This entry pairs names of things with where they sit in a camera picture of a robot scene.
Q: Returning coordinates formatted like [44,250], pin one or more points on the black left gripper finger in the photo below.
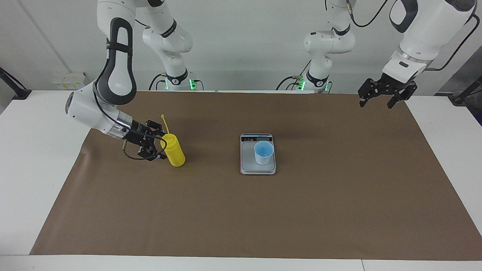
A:
[371,88]
[403,94]

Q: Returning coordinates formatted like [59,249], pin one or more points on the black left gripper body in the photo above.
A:
[395,84]

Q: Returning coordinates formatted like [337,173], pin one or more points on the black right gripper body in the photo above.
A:
[138,131]

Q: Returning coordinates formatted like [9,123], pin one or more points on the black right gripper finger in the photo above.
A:
[150,153]
[158,130]

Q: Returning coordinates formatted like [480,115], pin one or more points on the yellow squeeze bottle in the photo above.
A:
[175,154]

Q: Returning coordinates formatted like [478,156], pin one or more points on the light blue plastic cup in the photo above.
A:
[263,158]

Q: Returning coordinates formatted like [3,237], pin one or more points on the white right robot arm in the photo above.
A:
[116,79]

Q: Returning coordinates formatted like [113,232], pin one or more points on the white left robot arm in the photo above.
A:
[425,34]

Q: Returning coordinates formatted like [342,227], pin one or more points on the silver digital kitchen scale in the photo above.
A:
[246,162]

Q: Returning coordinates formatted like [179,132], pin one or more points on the brown paper table mat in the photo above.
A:
[241,218]

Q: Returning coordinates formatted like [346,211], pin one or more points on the black table clamp mount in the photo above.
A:
[461,98]
[20,93]

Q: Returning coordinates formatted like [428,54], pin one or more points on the white wall outlet strip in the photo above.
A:
[64,83]

